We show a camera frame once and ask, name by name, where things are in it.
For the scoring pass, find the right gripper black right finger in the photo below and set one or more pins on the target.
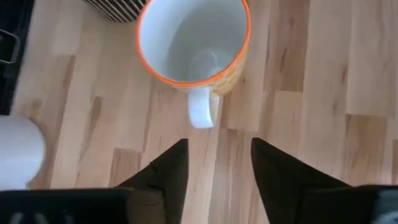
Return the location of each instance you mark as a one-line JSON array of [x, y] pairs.
[[280, 180]]

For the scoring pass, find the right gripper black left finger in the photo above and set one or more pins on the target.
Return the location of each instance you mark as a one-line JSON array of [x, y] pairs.
[[174, 174]]

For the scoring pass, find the yellow dot patterned mug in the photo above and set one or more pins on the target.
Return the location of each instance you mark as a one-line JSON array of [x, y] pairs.
[[192, 40]]

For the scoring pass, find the potted plant in striped pot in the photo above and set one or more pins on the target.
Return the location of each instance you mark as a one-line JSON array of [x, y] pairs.
[[118, 9]]

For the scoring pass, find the black aluminium table frame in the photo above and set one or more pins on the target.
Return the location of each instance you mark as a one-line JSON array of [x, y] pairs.
[[9, 87]]

